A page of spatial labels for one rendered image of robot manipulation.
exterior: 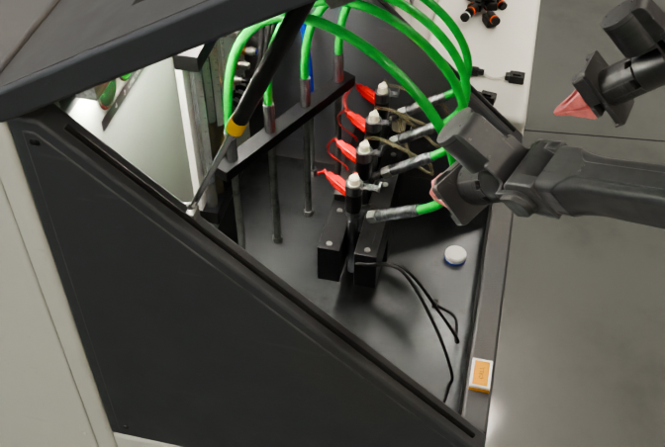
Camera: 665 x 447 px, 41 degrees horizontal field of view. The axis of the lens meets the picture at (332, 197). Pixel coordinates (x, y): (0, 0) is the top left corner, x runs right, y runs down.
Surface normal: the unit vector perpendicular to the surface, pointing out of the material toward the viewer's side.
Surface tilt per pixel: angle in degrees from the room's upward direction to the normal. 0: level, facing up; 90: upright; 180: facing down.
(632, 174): 43
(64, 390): 90
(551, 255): 0
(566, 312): 0
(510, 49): 0
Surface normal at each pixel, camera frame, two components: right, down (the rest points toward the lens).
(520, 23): 0.00, -0.71
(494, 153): 0.24, -0.04
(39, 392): -0.22, 0.69
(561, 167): -0.66, -0.62
